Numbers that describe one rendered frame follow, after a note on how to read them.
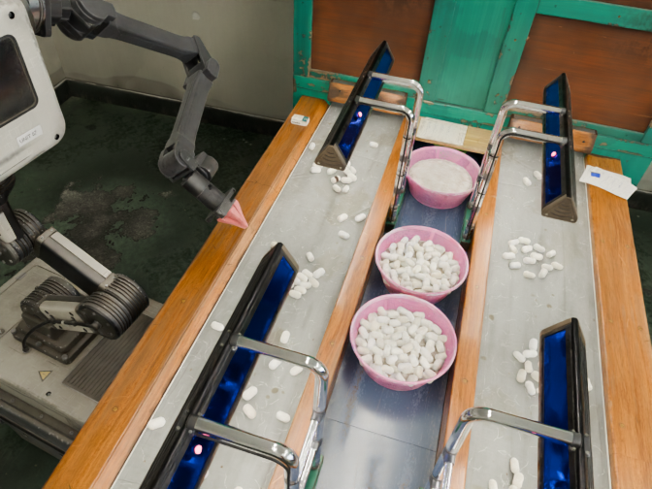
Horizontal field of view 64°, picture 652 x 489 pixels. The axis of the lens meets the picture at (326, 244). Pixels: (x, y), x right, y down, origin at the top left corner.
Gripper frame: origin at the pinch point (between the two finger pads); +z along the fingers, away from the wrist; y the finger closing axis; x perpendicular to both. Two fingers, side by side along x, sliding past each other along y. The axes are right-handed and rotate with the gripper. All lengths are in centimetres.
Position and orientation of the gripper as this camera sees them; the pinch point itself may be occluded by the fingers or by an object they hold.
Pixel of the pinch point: (244, 225)
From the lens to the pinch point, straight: 145.3
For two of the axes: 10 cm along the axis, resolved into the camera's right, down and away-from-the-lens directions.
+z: 7.0, 6.3, 3.5
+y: 2.8, -6.9, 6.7
